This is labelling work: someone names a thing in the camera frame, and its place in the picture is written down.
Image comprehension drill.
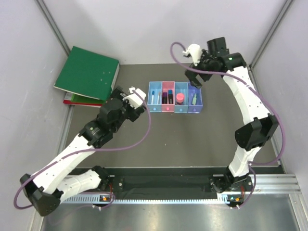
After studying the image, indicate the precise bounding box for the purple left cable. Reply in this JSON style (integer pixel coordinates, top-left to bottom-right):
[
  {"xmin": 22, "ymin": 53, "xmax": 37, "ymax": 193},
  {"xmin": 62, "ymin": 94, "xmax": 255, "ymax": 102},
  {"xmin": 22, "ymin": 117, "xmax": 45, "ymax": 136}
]
[{"xmin": 13, "ymin": 90, "xmax": 152, "ymax": 223}]

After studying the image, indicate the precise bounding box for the purple cable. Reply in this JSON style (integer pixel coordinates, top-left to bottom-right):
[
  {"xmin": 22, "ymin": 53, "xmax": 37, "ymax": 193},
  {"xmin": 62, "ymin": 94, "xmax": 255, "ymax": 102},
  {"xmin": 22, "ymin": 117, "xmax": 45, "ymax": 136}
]
[
  {"xmin": 170, "ymin": 42, "xmax": 286, "ymax": 209},
  {"xmin": 13, "ymin": 90, "xmax": 152, "ymax": 223}
]

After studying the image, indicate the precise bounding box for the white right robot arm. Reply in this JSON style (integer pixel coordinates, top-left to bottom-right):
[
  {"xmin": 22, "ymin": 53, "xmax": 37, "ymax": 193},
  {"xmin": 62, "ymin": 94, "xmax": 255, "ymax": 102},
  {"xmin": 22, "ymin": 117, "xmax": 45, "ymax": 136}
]
[{"xmin": 183, "ymin": 37, "xmax": 278, "ymax": 191}]

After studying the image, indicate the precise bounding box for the aluminium frame post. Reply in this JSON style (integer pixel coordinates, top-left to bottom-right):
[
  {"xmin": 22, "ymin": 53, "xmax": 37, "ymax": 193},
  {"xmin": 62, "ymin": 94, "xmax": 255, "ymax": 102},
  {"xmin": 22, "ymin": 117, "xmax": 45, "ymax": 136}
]
[
  {"xmin": 249, "ymin": 0, "xmax": 294, "ymax": 70},
  {"xmin": 34, "ymin": 0, "xmax": 71, "ymax": 56}
]

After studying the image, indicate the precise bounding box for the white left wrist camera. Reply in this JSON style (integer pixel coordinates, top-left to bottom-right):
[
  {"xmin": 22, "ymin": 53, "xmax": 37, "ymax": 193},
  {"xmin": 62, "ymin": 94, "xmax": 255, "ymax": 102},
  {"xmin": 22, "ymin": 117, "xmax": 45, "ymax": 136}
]
[{"xmin": 123, "ymin": 87, "xmax": 146, "ymax": 109}]

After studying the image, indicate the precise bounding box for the purple drawer box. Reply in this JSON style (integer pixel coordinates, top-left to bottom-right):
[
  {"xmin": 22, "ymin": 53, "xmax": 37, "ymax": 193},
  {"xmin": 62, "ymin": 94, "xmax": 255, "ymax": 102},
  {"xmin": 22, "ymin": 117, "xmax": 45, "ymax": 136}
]
[{"xmin": 188, "ymin": 82, "xmax": 203, "ymax": 113}]

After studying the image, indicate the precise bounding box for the aluminium frame post right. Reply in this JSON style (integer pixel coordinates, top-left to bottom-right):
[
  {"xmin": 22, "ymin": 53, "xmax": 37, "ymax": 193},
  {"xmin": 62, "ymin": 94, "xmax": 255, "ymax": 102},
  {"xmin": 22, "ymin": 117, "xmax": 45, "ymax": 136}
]
[{"xmin": 249, "ymin": 0, "xmax": 294, "ymax": 70}]

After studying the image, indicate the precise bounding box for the white marker blue cap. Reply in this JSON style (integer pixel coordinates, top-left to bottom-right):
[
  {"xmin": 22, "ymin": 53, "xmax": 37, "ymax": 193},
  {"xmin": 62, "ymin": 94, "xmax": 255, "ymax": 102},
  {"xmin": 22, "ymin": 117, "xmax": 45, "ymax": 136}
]
[{"xmin": 151, "ymin": 90, "xmax": 155, "ymax": 104}]

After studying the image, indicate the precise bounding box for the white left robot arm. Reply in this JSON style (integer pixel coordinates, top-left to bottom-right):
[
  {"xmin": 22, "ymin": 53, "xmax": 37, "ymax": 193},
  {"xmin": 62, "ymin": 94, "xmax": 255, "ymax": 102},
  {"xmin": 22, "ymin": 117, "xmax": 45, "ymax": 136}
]
[{"xmin": 19, "ymin": 87, "xmax": 147, "ymax": 217}]

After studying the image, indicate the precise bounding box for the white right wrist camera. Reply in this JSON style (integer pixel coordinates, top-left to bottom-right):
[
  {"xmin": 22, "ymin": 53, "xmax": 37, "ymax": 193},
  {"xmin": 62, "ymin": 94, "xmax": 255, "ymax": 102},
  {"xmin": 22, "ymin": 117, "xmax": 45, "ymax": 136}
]
[{"xmin": 182, "ymin": 44, "xmax": 203, "ymax": 66}]

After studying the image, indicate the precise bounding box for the pink drawer box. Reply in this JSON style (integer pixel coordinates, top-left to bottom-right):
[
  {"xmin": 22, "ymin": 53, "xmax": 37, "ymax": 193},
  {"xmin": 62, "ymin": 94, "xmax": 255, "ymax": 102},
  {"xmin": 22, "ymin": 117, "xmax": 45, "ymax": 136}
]
[{"xmin": 161, "ymin": 81, "xmax": 175, "ymax": 112}]

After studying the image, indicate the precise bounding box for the colourful tube pink cap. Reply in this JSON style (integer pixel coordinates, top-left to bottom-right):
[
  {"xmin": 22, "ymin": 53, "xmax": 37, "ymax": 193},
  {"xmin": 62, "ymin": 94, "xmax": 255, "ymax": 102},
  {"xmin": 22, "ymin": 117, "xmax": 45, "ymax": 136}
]
[{"xmin": 176, "ymin": 93, "xmax": 185, "ymax": 105}]

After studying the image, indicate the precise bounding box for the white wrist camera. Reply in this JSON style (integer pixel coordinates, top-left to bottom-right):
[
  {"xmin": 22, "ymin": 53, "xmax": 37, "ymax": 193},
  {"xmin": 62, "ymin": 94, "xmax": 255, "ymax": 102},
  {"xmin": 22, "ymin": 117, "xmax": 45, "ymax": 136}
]
[
  {"xmin": 182, "ymin": 44, "xmax": 203, "ymax": 66},
  {"xmin": 123, "ymin": 87, "xmax": 146, "ymax": 109}
]

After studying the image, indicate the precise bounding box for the aluminium frame post left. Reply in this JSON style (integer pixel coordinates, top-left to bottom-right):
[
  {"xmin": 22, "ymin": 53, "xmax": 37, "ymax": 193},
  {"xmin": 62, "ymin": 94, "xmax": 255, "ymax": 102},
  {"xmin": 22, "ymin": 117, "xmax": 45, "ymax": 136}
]
[{"xmin": 34, "ymin": 0, "xmax": 71, "ymax": 56}]

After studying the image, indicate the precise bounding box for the aluminium front rail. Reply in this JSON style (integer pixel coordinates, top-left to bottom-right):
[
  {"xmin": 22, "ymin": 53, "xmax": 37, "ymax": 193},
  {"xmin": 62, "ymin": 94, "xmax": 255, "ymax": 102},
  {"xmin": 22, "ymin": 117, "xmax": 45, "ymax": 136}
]
[{"xmin": 38, "ymin": 174, "xmax": 303, "ymax": 194}]

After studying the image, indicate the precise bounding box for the red and green folder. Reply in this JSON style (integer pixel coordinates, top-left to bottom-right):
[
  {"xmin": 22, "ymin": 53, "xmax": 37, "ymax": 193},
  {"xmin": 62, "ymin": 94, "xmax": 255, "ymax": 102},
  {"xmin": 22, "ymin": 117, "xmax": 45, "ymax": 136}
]
[{"xmin": 63, "ymin": 92, "xmax": 105, "ymax": 107}]

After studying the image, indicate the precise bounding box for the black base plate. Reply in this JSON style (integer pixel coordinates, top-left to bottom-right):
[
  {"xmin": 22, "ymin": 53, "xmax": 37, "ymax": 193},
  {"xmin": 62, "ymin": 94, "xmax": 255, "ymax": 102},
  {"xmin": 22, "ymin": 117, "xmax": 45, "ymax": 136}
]
[{"xmin": 106, "ymin": 175, "xmax": 251, "ymax": 193}]

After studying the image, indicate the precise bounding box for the black marker purple cap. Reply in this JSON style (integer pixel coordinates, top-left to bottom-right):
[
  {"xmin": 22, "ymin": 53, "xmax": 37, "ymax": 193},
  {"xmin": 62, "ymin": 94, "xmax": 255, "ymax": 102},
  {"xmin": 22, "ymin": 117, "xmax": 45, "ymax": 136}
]
[{"xmin": 162, "ymin": 92, "xmax": 168, "ymax": 104}]

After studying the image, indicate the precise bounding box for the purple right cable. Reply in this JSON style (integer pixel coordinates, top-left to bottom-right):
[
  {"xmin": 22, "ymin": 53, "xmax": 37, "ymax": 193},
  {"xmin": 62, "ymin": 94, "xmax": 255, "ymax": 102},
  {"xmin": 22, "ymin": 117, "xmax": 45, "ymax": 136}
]
[{"xmin": 170, "ymin": 42, "xmax": 286, "ymax": 209}]

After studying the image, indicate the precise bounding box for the black highlighter blue cap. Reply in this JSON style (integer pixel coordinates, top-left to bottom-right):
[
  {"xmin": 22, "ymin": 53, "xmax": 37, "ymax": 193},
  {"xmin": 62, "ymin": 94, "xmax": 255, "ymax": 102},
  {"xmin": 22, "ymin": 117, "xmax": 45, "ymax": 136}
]
[{"xmin": 168, "ymin": 89, "xmax": 173, "ymax": 104}]

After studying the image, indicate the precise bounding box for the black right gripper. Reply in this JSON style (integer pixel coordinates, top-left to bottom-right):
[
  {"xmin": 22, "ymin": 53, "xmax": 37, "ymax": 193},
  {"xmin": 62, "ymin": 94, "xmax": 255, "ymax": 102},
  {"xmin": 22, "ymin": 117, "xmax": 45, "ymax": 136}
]
[{"xmin": 184, "ymin": 50, "xmax": 216, "ymax": 89}]

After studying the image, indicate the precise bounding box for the green ring binder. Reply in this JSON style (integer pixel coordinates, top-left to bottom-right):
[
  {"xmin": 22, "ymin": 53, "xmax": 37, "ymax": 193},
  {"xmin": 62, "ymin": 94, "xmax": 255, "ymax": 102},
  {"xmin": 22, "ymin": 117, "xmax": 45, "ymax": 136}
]
[{"xmin": 54, "ymin": 46, "xmax": 120, "ymax": 101}]

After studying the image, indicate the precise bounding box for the white slotted cable duct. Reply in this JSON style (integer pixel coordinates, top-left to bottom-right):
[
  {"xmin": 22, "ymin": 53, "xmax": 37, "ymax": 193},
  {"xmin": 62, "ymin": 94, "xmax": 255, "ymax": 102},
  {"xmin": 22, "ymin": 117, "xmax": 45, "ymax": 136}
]
[{"xmin": 60, "ymin": 191, "xmax": 244, "ymax": 205}]

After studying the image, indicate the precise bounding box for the light blue drawer box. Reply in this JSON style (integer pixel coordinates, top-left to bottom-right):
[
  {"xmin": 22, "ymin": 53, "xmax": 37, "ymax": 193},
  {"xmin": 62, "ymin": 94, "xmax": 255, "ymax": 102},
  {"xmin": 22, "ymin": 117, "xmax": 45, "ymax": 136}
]
[
  {"xmin": 147, "ymin": 81, "xmax": 162, "ymax": 113},
  {"xmin": 175, "ymin": 82, "xmax": 188, "ymax": 113}
]

